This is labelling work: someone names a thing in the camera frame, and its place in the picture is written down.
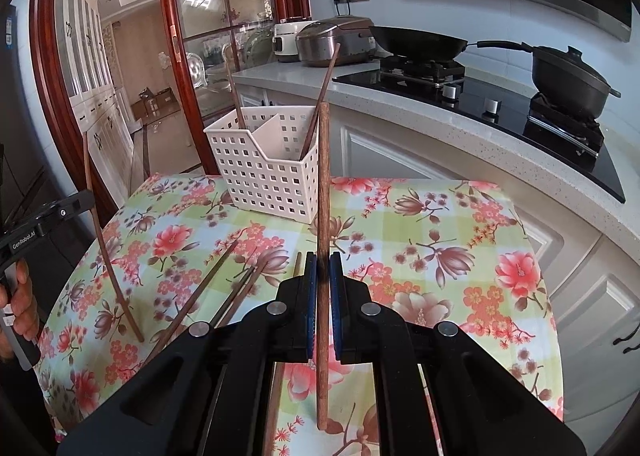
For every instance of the floral tablecloth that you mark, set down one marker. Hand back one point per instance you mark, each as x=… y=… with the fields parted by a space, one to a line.
x=450 y=236

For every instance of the cardboard box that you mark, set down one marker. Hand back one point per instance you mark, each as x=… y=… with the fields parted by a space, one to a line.
x=152 y=105

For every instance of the white display cabinet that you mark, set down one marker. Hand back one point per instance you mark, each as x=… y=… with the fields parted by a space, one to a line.
x=95 y=101

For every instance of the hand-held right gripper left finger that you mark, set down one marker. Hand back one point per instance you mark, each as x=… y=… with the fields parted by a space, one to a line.
x=311 y=306

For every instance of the black lidded pot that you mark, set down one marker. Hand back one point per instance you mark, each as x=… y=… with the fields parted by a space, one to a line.
x=570 y=81

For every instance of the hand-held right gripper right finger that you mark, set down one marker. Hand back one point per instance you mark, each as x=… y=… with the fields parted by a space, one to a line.
x=336 y=306

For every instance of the brown metallic rice cooker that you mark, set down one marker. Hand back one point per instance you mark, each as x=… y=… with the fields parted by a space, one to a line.
x=320 y=43

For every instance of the white rice cooker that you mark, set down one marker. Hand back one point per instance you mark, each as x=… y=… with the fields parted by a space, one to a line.
x=285 y=41

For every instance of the white ornate dining chair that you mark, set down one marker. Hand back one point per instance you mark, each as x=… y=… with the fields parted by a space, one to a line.
x=194 y=70

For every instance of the person's left hand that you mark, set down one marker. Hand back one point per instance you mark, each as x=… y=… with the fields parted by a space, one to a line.
x=22 y=296

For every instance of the white perforated plastic basket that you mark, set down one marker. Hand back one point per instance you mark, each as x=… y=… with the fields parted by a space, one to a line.
x=260 y=176

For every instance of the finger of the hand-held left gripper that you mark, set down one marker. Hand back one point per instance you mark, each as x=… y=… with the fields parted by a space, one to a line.
x=80 y=202

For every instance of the red framed glass door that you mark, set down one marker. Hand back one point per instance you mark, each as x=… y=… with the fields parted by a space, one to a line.
x=167 y=36

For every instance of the black wok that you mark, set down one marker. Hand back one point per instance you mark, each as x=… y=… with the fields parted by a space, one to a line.
x=415 y=43

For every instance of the black glass gas stove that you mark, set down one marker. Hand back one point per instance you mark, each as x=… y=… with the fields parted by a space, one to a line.
x=472 y=86

